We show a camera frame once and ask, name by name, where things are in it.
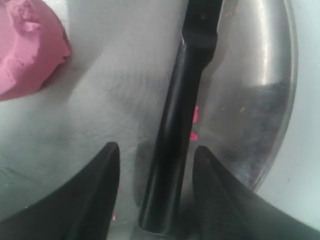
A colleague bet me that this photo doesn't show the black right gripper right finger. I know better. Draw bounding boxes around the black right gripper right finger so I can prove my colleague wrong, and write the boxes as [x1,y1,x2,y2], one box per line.
[192,146,320,240]

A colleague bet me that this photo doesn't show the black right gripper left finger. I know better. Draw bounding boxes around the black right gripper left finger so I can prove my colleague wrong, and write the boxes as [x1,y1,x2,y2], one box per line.
[0,142,120,240]

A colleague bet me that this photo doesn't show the black knife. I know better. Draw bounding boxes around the black knife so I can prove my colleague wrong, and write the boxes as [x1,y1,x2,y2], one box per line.
[138,0,223,235]

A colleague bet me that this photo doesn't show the pink dough lump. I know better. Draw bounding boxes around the pink dough lump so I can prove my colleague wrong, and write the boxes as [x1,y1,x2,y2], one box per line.
[0,0,71,101]

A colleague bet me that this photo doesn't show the round steel tray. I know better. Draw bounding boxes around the round steel tray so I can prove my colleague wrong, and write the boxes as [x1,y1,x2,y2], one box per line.
[0,0,297,240]

